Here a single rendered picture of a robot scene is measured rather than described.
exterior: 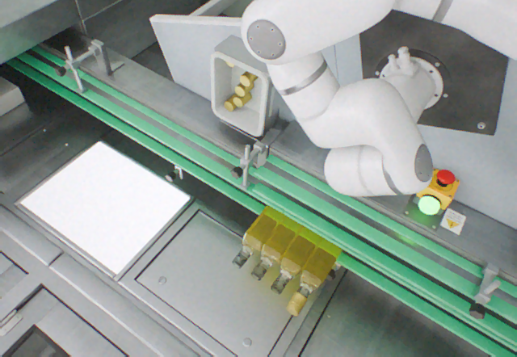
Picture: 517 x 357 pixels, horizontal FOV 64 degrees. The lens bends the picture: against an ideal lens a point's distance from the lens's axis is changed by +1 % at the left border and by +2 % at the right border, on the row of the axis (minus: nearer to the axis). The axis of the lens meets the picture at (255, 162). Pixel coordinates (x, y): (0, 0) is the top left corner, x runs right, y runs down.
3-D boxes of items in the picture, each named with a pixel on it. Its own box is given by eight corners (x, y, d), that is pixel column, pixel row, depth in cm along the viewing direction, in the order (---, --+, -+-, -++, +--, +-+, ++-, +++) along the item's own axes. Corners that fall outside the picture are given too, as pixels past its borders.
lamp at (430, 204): (418, 201, 99) (414, 210, 98) (425, 191, 96) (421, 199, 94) (436, 211, 98) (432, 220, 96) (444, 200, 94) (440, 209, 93)
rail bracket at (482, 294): (479, 262, 93) (463, 312, 86) (496, 247, 88) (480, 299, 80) (498, 272, 92) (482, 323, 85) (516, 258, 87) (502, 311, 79)
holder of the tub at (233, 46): (229, 110, 130) (215, 123, 126) (231, 34, 109) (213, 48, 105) (275, 133, 125) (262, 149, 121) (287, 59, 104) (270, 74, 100)
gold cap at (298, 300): (309, 299, 98) (300, 314, 96) (304, 303, 101) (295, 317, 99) (297, 290, 99) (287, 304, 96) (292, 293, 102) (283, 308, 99)
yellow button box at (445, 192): (421, 182, 105) (411, 202, 101) (433, 163, 99) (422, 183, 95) (448, 195, 102) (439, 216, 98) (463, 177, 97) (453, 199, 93)
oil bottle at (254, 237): (279, 196, 122) (237, 249, 110) (281, 185, 117) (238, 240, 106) (296, 205, 120) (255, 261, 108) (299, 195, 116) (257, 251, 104)
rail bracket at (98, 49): (115, 62, 144) (63, 97, 132) (104, 18, 131) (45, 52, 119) (126, 68, 143) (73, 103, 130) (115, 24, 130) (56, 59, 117)
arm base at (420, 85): (371, 46, 85) (338, 89, 77) (435, 37, 77) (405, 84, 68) (388, 108, 93) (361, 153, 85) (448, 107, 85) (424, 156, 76)
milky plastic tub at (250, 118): (229, 98, 126) (211, 114, 121) (229, 34, 109) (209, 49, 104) (276, 122, 121) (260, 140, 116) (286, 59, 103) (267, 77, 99)
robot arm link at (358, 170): (346, 113, 80) (307, 168, 71) (410, 99, 70) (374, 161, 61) (367, 151, 83) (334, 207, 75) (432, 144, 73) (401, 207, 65)
